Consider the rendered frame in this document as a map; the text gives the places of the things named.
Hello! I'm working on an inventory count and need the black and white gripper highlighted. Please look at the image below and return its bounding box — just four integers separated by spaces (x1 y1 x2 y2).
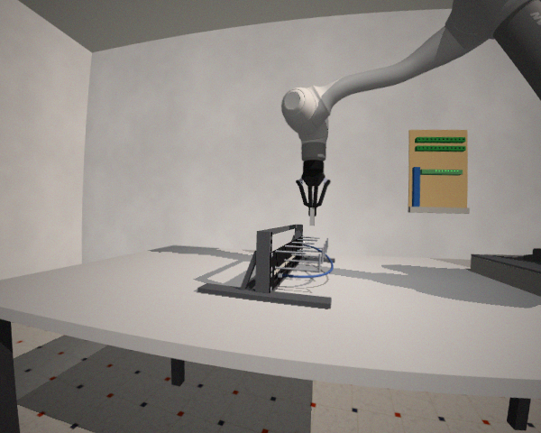
296 160 331 226

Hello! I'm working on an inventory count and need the dark grey rack with cable rings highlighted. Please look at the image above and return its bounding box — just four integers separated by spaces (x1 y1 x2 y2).
197 225 332 309

